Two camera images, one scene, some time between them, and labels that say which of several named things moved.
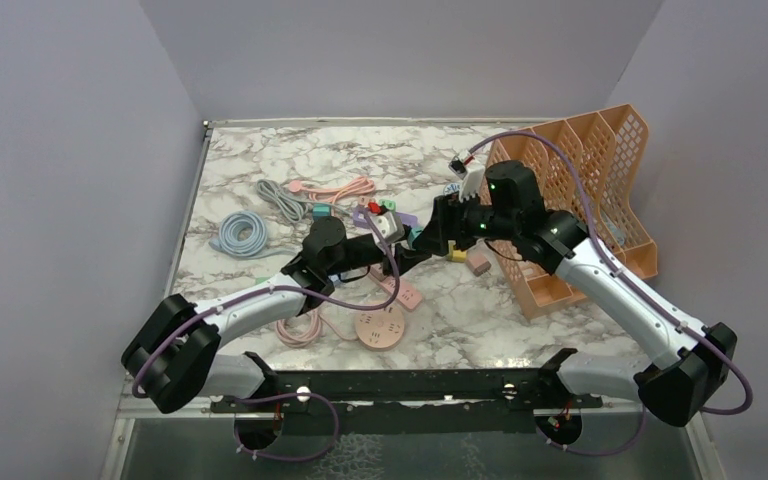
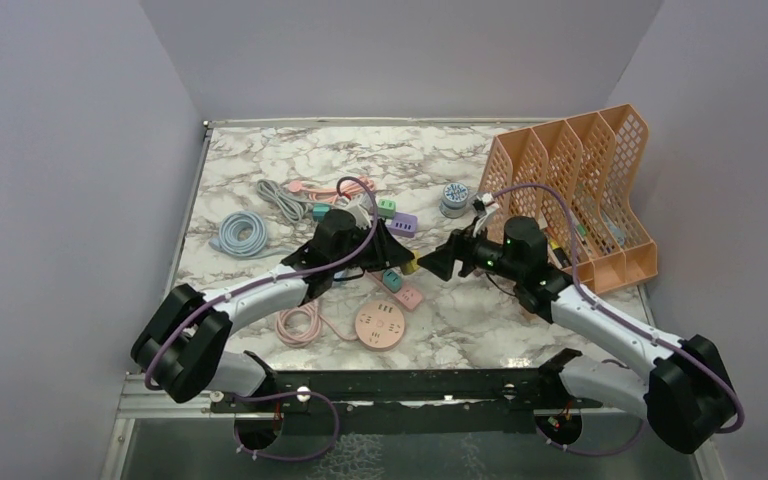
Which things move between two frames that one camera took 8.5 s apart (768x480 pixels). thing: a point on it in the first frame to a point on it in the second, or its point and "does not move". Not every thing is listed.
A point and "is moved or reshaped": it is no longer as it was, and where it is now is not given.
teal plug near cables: x=321 y=210 does not move
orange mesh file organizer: x=586 y=161 does not move
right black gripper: x=446 y=224 to x=442 y=260
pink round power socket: x=380 y=329 does not move
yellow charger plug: x=458 y=256 is moved or reshaped
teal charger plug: x=414 y=232 to x=392 y=280
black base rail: x=401 y=402 does not move
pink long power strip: x=406 y=295 does not move
